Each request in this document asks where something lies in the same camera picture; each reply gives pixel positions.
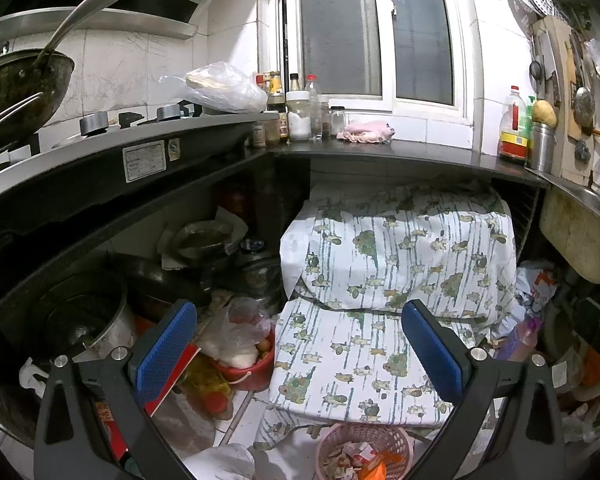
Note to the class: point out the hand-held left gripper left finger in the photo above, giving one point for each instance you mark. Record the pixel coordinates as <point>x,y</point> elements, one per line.
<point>165,352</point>

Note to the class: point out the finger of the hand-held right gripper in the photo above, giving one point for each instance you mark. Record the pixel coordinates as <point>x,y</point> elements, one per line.
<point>597,326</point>

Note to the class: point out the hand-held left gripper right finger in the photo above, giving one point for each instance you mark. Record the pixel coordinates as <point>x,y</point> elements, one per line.
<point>432,352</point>

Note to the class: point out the orange paper wrapper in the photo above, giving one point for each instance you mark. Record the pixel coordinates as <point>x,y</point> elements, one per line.
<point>375,470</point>

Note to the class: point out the pink plastic basket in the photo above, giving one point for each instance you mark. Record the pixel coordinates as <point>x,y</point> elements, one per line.
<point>330,439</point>

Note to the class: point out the red white wrapper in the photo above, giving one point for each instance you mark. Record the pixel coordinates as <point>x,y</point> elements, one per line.
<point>342,460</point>

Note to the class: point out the yellow plastic bag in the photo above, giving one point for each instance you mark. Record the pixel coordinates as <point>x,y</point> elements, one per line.
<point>205,386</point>

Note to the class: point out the steel sink basin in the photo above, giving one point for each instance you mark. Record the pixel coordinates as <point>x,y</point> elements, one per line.
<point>575,240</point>

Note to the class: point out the dark frying pan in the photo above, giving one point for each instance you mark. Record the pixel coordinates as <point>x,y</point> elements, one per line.
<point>157,280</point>

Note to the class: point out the clear plastic bag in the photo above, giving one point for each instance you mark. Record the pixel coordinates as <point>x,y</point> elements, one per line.
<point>235,331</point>

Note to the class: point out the white orange plastic bag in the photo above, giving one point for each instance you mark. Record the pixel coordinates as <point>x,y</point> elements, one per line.
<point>535,285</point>

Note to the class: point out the pink plastic bottle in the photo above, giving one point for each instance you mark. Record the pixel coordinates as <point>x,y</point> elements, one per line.
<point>520,338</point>

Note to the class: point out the red plastic bucket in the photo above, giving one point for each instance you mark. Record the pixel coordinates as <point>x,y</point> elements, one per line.
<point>250,372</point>

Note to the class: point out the red box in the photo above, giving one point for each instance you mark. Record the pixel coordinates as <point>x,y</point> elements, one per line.
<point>110,426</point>

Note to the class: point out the printed cat pattern cloth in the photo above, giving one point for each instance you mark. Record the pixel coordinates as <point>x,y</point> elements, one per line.
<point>380,260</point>

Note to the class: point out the bowl on paper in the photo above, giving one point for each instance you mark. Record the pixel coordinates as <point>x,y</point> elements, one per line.
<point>202,240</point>

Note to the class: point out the dark glass jar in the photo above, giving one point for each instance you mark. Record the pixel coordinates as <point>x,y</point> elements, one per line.
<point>255,266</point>

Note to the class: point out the white plastic hook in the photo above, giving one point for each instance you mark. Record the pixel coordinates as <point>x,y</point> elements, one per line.
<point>31,378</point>

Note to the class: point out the steel canister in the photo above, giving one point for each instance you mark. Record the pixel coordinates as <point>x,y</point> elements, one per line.
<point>540,150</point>

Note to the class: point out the wooden cutting board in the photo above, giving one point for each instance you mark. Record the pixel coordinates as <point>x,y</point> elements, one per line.
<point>562,125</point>

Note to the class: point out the steel ladle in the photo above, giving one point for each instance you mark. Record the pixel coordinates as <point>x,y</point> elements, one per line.
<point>583,106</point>

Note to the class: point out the cooking oil bottle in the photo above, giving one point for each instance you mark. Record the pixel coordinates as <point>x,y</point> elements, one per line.
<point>511,130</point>

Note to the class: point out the white stove label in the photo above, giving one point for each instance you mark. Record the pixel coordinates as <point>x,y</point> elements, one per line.
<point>143,161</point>

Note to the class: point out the green bottle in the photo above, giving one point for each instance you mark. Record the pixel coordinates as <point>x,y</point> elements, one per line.
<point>527,117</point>

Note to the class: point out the steel gas stove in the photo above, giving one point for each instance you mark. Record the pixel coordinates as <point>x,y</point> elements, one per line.
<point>65,162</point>

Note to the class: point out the pink cloth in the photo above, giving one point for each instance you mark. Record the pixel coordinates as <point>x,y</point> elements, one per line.
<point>367,132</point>

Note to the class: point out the small hanging strainer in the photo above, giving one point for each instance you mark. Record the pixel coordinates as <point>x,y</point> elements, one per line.
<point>536,68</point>

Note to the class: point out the small brown spice jar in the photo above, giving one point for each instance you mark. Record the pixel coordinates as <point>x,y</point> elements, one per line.
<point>272,133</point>
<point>258,136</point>

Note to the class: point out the grey stove knob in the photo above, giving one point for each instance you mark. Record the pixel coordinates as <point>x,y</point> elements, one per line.
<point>94,123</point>
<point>169,111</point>

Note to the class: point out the small glass spice jar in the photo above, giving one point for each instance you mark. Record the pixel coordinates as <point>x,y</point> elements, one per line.
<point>337,121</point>

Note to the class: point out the large jar of white powder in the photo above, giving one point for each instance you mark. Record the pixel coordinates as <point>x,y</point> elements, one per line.
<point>299,119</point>

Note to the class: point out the clear bag with flatbread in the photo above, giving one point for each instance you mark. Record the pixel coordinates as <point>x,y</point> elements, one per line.
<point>225,88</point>

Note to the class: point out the clear bottle with red cap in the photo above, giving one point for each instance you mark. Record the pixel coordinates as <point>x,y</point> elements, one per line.
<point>313,106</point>

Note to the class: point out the yellow label sauce bottle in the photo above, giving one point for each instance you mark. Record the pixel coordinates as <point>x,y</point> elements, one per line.
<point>275,89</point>

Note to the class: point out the red cap sauce bottle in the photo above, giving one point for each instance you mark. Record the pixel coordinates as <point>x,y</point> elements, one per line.
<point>260,82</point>

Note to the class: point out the white framed window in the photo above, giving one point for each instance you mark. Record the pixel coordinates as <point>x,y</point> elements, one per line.
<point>380,30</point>

